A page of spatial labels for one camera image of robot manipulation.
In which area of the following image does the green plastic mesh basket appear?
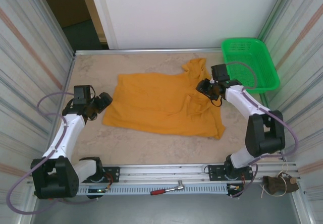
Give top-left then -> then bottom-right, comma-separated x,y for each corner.
221,38 -> 281,93

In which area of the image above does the grey slotted cable duct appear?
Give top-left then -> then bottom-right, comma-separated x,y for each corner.
75,183 -> 229,196

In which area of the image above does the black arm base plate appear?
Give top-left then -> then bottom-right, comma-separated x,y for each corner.
208,163 -> 254,182
80,166 -> 121,184

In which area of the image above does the yellow t-shirt with blue print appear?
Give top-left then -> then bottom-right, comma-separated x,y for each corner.
101,57 -> 227,140

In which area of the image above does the white door frame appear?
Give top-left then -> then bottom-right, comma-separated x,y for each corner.
78,0 -> 119,50

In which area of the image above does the small circuit board with wires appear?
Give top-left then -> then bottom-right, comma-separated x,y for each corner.
227,183 -> 245,199
87,187 -> 112,200

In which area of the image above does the red-handled ratchet wrench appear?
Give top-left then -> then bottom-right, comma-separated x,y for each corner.
150,180 -> 185,196

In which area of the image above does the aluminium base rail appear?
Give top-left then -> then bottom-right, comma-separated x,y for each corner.
75,161 -> 303,184

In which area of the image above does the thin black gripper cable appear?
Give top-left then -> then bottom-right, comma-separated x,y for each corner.
209,96 -> 223,107

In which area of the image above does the brown drawstring cloth pouch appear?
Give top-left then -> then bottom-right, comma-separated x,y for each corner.
260,162 -> 300,198

